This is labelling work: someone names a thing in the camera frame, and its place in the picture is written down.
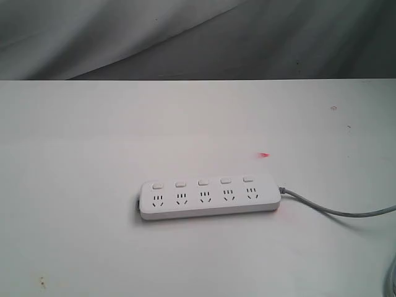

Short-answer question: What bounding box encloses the white five-outlet power strip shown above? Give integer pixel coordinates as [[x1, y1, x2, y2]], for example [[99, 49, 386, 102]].
[[139, 173, 281, 221]]

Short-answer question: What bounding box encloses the grey backdrop cloth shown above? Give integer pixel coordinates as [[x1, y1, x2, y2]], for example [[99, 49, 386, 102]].
[[1, 1, 395, 80]]

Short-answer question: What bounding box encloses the grey power cord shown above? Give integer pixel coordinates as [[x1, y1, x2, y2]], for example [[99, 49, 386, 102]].
[[277, 186, 396, 297]]

